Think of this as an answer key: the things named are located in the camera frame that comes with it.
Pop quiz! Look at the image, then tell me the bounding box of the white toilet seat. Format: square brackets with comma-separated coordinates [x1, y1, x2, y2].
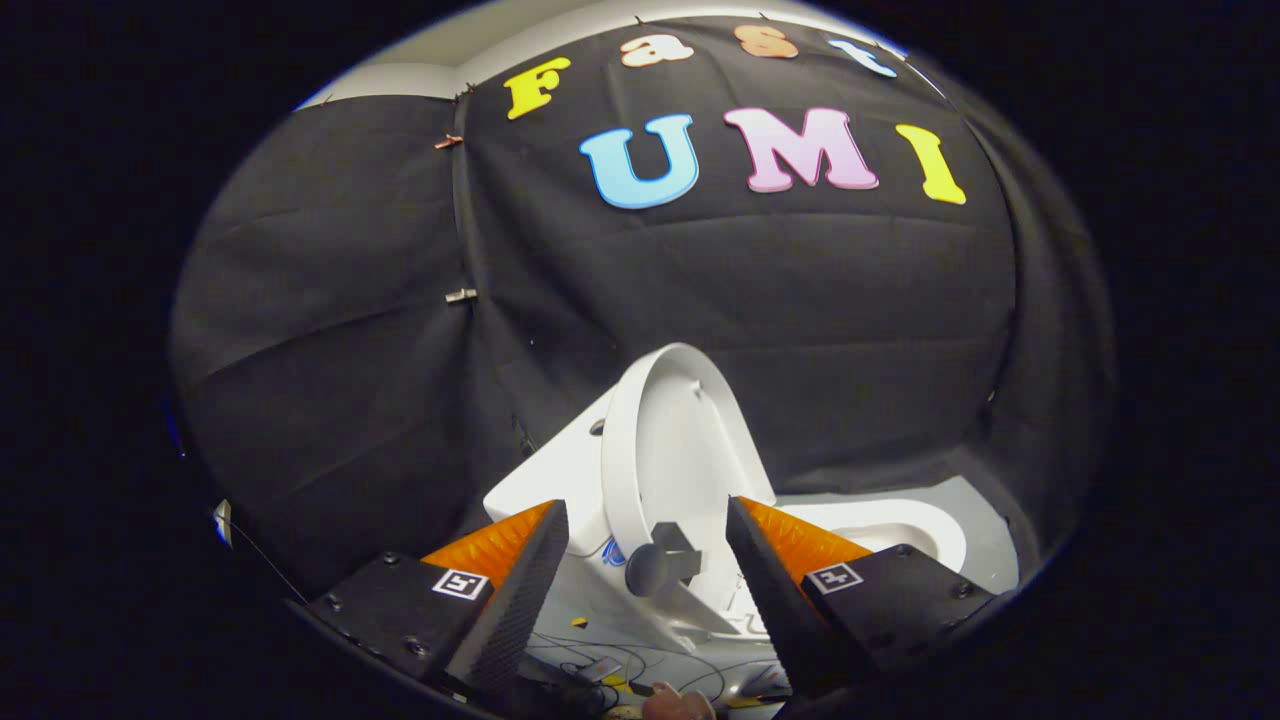
[778, 498, 969, 581]

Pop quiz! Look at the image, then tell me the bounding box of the white ceramic toilet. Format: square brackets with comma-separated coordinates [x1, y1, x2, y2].
[483, 385, 1021, 701]

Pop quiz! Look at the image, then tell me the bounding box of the white toilet lid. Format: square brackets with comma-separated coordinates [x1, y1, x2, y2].
[600, 343, 777, 641]

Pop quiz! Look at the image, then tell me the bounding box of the black backdrop cloth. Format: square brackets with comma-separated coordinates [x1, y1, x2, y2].
[168, 15, 1116, 601]

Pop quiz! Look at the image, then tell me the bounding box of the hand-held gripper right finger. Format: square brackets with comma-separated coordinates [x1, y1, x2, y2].
[725, 496, 998, 701]

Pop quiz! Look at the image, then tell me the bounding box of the beige round perforated device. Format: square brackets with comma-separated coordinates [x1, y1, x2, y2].
[642, 684, 718, 720]

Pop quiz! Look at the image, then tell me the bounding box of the black cable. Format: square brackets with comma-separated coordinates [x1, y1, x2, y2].
[535, 645, 651, 701]
[650, 655, 791, 701]

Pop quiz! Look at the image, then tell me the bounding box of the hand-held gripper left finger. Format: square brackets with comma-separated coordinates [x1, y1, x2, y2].
[305, 499, 569, 706]

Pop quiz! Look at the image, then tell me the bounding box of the yellow black striped tape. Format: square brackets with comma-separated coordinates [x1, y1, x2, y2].
[598, 676, 656, 717]

